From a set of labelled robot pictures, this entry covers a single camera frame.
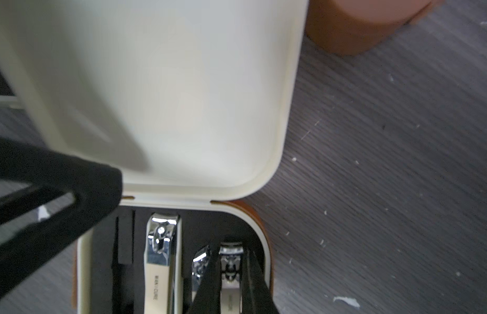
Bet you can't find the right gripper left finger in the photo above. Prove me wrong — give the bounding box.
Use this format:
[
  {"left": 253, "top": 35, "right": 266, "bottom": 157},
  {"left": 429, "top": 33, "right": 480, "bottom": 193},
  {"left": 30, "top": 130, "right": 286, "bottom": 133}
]
[{"left": 187, "top": 252, "right": 221, "bottom": 313}]

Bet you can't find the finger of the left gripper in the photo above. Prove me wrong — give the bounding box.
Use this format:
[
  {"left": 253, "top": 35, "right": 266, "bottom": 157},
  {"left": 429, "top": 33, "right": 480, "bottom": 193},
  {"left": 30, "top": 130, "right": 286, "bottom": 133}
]
[{"left": 0, "top": 137, "right": 123, "bottom": 300}]

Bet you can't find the silver cream nail clipper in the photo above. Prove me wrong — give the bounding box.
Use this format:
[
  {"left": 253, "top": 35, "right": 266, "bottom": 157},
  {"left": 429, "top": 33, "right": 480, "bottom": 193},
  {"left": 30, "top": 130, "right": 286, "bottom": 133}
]
[{"left": 143, "top": 213, "right": 182, "bottom": 313}]

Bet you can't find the brown nail kit case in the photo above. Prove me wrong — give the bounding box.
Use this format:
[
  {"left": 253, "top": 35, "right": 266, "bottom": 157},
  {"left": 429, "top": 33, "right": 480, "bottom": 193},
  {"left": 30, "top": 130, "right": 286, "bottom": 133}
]
[{"left": 305, "top": 0, "right": 442, "bottom": 56}]

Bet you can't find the small cream clipper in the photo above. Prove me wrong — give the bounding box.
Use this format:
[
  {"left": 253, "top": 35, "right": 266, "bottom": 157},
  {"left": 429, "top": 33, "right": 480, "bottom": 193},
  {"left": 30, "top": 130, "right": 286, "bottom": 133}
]
[
  {"left": 191, "top": 245, "right": 211, "bottom": 301},
  {"left": 219, "top": 242, "right": 244, "bottom": 314}
]

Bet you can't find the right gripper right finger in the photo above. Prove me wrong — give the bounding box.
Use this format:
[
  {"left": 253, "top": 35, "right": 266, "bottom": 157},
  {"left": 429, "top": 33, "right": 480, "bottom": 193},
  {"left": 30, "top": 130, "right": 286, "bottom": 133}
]
[{"left": 241, "top": 249, "right": 279, "bottom": 314}]

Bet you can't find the cream nail kit case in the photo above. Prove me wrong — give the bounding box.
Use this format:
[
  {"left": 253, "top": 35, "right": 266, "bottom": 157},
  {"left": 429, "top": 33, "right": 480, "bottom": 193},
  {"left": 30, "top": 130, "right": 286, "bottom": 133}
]
[{"left": 0, "top": 0, "right": 310, "bottom": 314}]

